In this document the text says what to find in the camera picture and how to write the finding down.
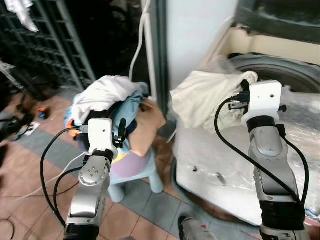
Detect cream cloth garment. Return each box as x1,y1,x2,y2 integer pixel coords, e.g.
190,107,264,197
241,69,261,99
170,70,259,133

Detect plastic-wrapped washing machine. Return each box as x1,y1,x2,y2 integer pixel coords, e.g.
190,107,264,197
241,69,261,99
171,0,320,227

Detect light blue garment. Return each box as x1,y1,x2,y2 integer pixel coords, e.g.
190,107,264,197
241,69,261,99
64,82,152,153

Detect purple garment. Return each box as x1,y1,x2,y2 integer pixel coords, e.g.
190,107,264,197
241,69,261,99
110,149,152,180

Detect brown garment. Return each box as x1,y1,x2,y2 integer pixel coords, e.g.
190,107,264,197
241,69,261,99
130,97,167,158

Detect white cloth garment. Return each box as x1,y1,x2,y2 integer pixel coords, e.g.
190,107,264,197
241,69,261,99
72,75,144,126

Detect pale blue plastic stool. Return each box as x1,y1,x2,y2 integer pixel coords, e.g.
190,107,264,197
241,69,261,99
107,148,165,204

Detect orange and blue small object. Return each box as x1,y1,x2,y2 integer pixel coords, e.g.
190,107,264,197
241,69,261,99
38,106,51,121

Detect white power strip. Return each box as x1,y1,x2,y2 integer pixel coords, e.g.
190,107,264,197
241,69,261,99
24,122,42,137

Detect black metal grille gate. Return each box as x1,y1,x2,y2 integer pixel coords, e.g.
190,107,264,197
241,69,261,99
0,0,97,99

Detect pink and blue basin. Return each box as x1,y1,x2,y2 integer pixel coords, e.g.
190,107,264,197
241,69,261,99
304,207,320,222

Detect white hanging rag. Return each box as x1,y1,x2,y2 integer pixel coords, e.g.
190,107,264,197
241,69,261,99
2,0,40,34

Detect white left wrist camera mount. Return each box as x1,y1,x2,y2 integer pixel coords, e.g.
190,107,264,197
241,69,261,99
87,118,119,154

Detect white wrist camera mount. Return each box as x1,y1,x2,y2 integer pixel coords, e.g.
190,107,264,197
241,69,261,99
87,118,119,154
241,80,284,127

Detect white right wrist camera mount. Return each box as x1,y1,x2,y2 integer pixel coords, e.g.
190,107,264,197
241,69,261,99
241,80,284,127

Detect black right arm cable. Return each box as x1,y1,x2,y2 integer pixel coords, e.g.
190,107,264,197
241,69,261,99
214,94,311,207

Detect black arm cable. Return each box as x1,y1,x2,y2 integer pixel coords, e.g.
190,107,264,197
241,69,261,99
214,94,311,207
39,127,91,227

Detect thin white floor cable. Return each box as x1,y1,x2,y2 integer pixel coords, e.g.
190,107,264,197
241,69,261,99
19,151,89,200

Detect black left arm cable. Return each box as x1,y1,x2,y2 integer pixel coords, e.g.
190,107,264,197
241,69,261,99
39,127,91,227

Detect grey door frame post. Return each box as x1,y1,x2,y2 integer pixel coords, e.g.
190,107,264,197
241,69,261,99
149,0,172,117

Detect white hanging hose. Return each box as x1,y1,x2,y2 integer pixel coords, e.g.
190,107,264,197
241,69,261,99
128,0,152,82

